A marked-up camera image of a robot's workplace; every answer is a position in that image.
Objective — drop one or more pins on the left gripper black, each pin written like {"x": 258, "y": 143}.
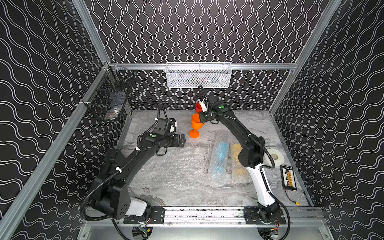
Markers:
{"x": 179, "y": 140}

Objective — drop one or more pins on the white tape roll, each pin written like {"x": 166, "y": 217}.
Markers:
{"x": 277, "y": 156}

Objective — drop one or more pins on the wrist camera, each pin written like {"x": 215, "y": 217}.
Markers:
{"x": 203, "y": 106}
{"x": 173, "y": 126}

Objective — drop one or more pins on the red wine glass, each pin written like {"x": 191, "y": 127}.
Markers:
{"x": 198, "y": 107}

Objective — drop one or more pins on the orange glass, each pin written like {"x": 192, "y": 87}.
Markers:
{"x": 196, "y": 125}

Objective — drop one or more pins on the blue glass in bubble wrap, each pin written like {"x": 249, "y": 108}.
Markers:
{"x": 218, "y": 161}

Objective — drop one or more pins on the bubble wrap of orange glass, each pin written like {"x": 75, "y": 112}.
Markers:
{"x": 181, "y": 168}

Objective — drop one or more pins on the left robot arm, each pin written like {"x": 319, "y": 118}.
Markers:
{"x": 109, "y": 196}

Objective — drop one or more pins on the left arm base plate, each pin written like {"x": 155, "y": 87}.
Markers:
{"x": 152, "y": 215}

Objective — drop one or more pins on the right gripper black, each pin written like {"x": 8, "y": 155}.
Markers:
{"x": 201, "y": 118}

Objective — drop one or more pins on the white wire basket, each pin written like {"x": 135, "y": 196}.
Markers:
{"x": 190, "y": 75}

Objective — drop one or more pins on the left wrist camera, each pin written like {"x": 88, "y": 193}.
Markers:
{"x": 173, "y": 126}

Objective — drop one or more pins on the black wire basket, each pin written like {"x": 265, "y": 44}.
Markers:
{"x": 109, "y": 101}

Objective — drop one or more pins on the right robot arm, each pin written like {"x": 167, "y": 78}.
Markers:
{"x": 253, "y": 156}

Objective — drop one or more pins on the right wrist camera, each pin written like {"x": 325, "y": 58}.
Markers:
{"x": 203, "y": 106}

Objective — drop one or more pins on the black box with orange parts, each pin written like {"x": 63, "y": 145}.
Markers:
{"x": 288, "y": 178}

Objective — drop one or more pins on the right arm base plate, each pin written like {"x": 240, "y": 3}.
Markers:
{"x": 264, "y": 216}

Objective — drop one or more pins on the yellow glass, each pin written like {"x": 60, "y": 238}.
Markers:
{"x": 240, "y": 175}

